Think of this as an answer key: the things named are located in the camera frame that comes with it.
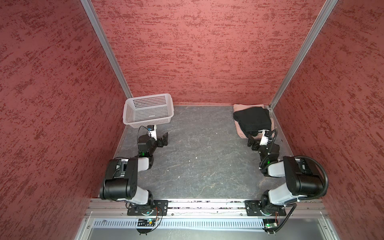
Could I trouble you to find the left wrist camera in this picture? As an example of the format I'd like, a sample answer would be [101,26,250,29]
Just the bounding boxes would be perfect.
[147,125,157,140]

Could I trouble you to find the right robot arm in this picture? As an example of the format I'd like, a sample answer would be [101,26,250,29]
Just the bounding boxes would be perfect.
[245,131,329,217]

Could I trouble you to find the right aluminium corner post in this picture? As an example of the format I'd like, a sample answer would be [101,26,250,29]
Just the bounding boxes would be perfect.
[269,0,338,112]

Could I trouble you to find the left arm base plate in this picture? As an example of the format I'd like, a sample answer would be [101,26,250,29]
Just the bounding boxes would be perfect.
[127,200,169,217]

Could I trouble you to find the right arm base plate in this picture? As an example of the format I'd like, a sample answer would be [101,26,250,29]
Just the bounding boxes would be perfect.
[244,200,287,217]

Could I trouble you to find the white plastic basket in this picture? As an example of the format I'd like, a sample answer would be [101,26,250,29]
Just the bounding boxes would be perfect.
[123,94,174,128]

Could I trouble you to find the slotted white cable duct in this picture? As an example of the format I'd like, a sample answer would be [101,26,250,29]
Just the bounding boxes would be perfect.
[93,218,264,231]

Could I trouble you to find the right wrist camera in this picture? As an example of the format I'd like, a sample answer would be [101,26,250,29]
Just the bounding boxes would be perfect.
[260,130,272,146]

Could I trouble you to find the right circuit board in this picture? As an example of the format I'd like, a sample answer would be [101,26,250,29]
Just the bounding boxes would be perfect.
[263,219,279,231]

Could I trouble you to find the pink shorts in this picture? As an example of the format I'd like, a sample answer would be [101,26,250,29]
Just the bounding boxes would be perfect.
[233,104,276,139]

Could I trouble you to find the aluminium corner post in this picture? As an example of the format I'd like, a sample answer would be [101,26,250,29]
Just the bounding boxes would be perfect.
[81,0,133,99]
[269,0,338,112]

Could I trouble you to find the black shorts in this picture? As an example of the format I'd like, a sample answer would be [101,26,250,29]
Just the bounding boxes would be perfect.
[233,107,272,139]

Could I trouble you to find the circuit board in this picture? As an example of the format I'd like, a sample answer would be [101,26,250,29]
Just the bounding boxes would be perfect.
[137,219,157,228]
[263,219,279,231]

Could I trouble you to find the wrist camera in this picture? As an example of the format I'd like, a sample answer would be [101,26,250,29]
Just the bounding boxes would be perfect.
[147,125,157,140]
[260,130,272,146]

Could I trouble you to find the left circuit board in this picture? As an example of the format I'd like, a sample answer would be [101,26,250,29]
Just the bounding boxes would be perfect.
[137,219,157,228]

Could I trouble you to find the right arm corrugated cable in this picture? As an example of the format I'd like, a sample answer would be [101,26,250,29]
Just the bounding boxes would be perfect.
[269,155,330,234]

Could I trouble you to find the left aluminium corner post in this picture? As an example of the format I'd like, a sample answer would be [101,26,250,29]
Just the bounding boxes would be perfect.
[81,0,133,99]

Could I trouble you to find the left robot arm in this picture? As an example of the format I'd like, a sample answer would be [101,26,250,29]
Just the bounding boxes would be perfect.
[99,133,169,216]

